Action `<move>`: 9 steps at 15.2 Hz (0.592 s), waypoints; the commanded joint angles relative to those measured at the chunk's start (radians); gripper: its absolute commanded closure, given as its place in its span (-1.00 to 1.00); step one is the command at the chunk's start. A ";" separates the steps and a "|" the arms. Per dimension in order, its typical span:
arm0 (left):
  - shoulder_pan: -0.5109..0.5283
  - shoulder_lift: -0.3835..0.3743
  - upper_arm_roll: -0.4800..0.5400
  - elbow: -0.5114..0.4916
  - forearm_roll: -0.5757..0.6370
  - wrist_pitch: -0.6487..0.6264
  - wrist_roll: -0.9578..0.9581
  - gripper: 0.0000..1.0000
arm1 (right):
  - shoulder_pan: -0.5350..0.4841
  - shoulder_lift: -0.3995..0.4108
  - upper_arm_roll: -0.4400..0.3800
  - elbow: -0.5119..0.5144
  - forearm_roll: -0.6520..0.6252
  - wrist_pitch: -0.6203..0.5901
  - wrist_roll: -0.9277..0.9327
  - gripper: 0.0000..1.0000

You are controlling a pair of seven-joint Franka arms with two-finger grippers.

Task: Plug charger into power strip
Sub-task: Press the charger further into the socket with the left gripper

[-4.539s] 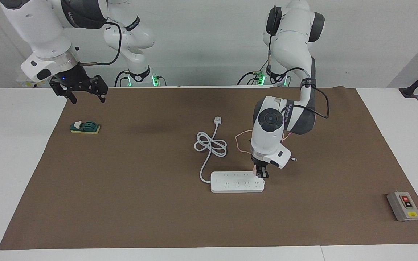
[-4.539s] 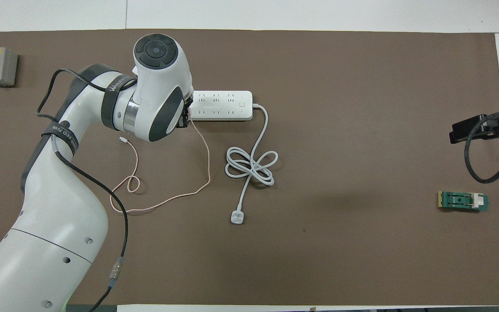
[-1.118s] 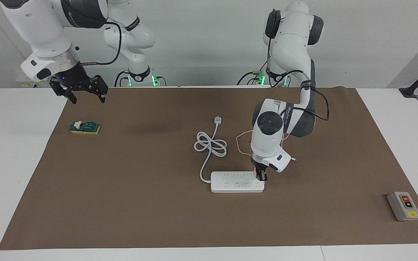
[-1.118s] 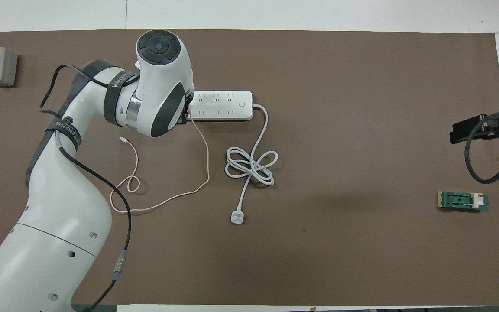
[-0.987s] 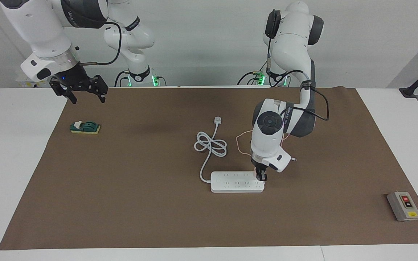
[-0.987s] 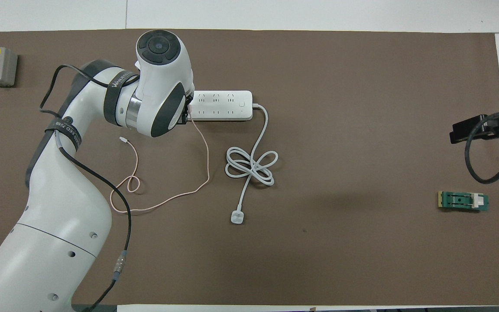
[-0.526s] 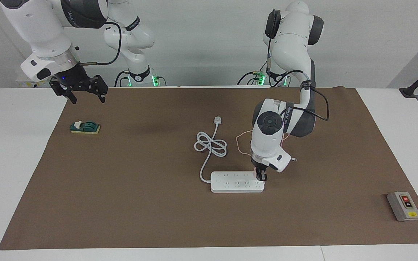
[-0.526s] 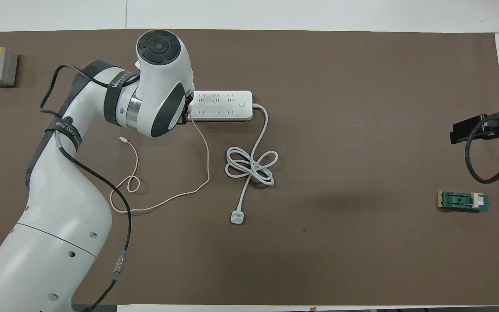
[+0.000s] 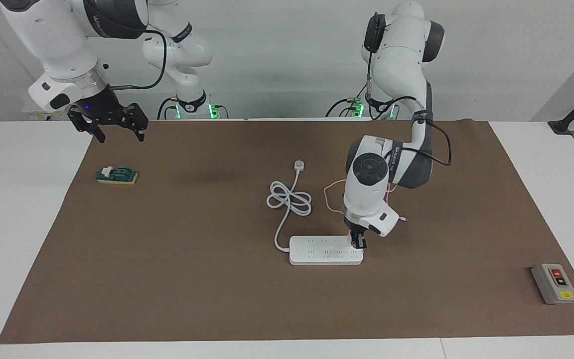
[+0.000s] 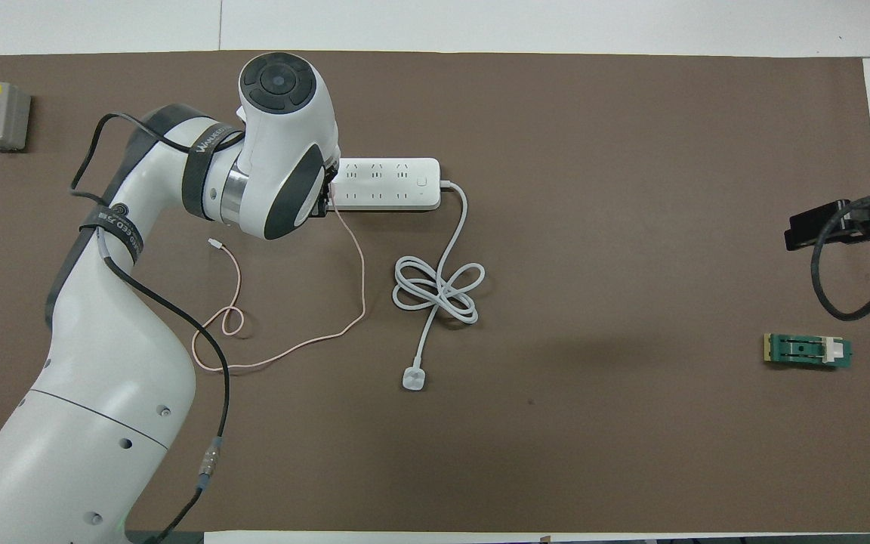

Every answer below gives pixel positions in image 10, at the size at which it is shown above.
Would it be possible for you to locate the pink charging cable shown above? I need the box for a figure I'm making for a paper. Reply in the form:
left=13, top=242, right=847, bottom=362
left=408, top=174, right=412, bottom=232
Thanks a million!
left=192, top=193, right=368, bottom=373

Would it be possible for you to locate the white power strip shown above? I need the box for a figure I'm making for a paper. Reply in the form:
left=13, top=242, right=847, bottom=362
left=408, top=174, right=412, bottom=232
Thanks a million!
left=327, top=157, right=442, bottom=212

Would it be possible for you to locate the brown table mat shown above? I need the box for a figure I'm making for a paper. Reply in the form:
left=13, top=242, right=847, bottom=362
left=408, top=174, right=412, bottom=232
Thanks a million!
left=0, top=50, right=870, bottom=533

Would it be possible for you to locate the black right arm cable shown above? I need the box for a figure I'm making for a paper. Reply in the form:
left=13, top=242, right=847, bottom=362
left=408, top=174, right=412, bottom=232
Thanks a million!
left=810, top=192, right=870, bottom=323

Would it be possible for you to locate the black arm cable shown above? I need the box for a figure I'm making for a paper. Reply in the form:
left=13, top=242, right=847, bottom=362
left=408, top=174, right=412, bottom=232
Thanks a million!
left=69, top=113, right=232, bottom=544
left=810, top=192, right=870, bottom=323

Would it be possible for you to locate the green knife switch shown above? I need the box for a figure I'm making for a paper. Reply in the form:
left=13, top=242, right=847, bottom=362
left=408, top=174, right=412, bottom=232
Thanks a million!
left=764, top=332, right=853, bottom=372

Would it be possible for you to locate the white power strip cord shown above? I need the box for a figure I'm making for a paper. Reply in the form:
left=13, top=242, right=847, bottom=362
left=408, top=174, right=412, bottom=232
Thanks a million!
left=392, top=180, right=486, bottom=392

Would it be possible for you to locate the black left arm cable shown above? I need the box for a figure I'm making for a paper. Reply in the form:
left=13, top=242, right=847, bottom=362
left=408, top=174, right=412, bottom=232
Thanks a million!
left=69, top=113, right=232, bottom=544

